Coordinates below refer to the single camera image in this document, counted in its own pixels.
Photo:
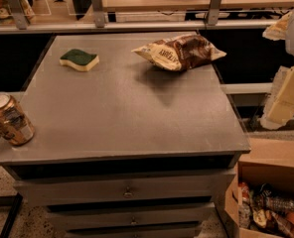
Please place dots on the drawer knob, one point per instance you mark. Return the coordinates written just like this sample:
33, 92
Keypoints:
128, 193
133, 221

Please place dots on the top drawer knob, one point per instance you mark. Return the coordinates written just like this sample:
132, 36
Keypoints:
128, 193

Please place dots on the brown white chip bag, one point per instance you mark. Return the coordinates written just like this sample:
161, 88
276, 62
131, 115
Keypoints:
180, 53

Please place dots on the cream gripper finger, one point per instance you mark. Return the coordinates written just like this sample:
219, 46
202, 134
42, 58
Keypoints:
279, 106
277, 31

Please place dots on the cardboard box of snacks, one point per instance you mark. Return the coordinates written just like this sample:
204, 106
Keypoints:
260, 200

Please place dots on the metal railing with posts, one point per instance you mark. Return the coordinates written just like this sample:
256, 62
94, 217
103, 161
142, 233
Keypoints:
141, 15

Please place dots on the grey drawer cabinet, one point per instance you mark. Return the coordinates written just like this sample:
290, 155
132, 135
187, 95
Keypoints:
172, 137

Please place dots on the green yellow sponge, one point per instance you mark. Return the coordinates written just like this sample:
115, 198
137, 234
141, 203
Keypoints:
79, 60

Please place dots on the orange soda can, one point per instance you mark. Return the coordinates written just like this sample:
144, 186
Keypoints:
15, 126

